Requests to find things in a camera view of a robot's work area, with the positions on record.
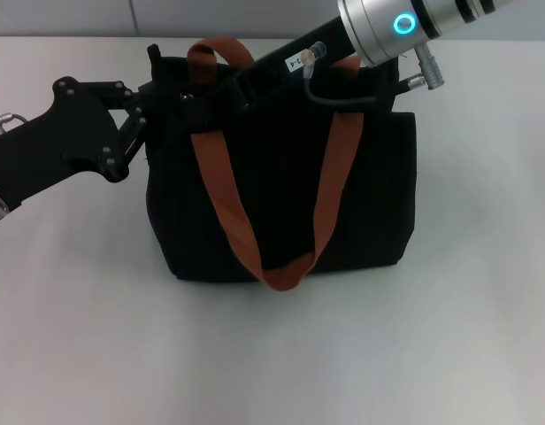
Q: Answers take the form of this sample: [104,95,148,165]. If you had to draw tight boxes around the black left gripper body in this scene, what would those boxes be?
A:
[0,77,127,213]

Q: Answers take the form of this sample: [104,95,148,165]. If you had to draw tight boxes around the black food bag orange straps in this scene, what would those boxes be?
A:
[143,37,419,293]

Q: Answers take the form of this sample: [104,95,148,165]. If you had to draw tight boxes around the right gripper cable with plug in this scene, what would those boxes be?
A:
[298,41,433,107]

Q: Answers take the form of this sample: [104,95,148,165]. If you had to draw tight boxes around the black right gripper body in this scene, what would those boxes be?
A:
[230,17,358,110]

